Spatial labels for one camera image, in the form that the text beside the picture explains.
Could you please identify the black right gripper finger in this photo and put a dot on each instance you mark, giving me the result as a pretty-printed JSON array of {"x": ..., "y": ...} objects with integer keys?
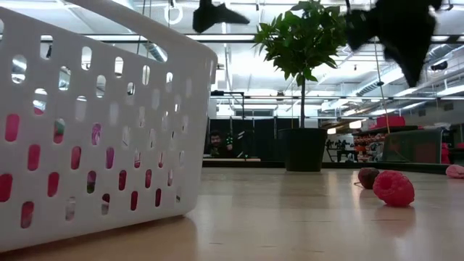
[
  {"x": 411, "y": 58},
  {"x": 359, "y": 29}
]

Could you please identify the grey green cart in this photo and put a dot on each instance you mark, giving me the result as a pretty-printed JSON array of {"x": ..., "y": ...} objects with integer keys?
[{"x": 417, "y": 145}]

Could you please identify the red storage bins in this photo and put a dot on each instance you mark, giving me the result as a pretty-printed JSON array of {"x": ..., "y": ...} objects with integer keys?
[{"x": 389, "y": 122}]

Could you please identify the black partition panels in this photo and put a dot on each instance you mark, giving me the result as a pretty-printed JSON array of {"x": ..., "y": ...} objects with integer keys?
[{"x": 261, "y": 137}]

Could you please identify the green plant in black pot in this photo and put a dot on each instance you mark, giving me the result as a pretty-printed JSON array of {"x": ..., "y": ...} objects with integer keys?
[{"x": 304, "y": 148}]

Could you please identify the dark red cherry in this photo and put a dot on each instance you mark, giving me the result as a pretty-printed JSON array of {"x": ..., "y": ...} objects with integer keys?
[{"x": 368, "y": 177}]

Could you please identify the shelf with red items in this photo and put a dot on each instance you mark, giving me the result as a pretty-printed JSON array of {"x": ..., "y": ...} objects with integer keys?
[{"x": 366, "y": 139}]

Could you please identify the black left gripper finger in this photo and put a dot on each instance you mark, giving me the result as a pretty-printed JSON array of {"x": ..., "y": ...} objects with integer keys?
[
  {"x": 232, "y": 15},
  {"x": 203, "y": 20}
]

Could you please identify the small pale pink fruit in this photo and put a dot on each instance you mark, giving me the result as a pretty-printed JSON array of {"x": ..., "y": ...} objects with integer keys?
[{"x": 455, "y": 171}]

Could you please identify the person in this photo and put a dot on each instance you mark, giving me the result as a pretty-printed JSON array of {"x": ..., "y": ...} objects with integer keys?
[{"x": 216, "y": 143}]

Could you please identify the black ceiling camera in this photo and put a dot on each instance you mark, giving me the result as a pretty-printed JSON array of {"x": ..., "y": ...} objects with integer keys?
[{"x": 438, "y": 66}]

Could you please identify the white perforated plastic basket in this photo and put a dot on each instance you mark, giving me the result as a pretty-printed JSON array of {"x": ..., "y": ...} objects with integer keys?
[{"x": 69, "y": 43}]

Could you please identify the black metal rig frame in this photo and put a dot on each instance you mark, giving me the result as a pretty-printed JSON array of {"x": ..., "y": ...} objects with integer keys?
[{"x": 344, "y": 165}]

